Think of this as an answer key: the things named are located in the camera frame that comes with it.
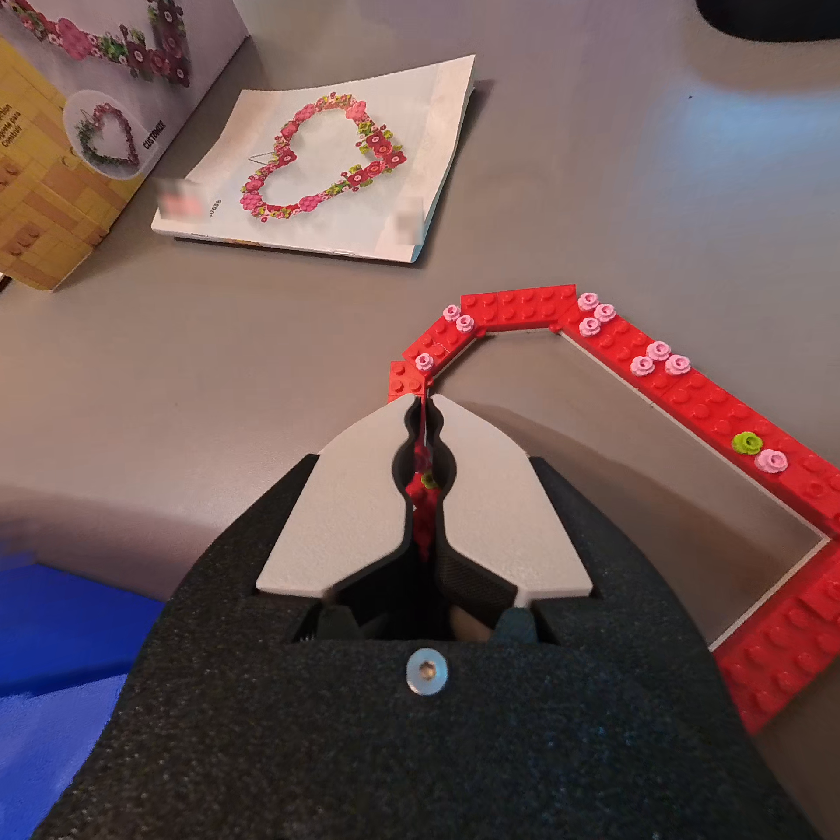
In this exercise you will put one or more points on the blue plastic bin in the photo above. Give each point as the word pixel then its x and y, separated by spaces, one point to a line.
pixel 59 630

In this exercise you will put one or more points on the red brick heart frame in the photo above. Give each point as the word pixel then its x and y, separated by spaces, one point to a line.
pixel 695 394

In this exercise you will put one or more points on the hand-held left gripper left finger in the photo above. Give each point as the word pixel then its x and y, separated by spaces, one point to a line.
pixel 348 512

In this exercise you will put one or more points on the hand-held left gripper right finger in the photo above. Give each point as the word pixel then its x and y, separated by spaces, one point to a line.
pixel 512 518

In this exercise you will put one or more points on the white instruction booklet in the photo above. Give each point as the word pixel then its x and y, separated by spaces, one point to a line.
pixel 420 131

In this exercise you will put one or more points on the black object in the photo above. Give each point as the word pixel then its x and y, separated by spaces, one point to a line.
pixel 774 16

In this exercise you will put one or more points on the yellow cardboard toy box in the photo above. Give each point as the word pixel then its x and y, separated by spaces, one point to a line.
pixel 52 216

